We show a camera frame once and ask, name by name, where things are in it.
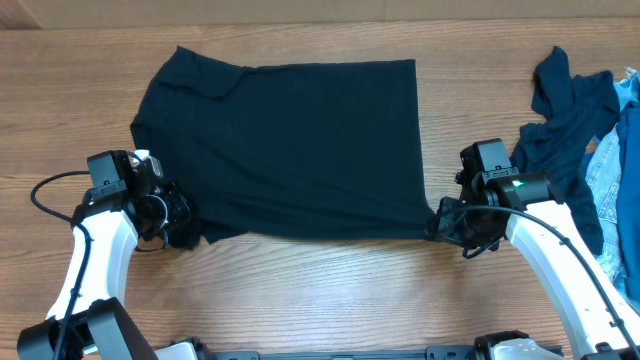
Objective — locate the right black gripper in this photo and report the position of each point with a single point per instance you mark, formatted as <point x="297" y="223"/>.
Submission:
<point x="447" y="220"/>

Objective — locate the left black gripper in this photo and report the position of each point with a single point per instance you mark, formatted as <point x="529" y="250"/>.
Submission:
<point x="183" y="210"/>

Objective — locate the black t-shirt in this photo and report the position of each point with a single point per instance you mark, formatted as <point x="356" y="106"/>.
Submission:
<point x="323" y="151"/>

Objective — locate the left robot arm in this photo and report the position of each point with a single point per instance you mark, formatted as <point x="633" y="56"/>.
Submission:
<point x="129" y="201"/>

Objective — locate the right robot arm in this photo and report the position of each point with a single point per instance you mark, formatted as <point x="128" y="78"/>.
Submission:
<point x="498" y="202"/>

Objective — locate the light blue denim jeans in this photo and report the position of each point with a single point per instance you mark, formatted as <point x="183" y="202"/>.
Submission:
<point x="603" y="176"/>

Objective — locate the dark navy shirt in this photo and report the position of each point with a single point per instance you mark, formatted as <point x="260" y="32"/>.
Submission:
<point x="577" y="109"/>

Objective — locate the blue garment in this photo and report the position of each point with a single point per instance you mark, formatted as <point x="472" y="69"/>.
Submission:
<point x="628" y="195"/>

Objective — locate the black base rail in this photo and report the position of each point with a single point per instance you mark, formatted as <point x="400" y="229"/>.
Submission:
<point x="435" y="352"/>

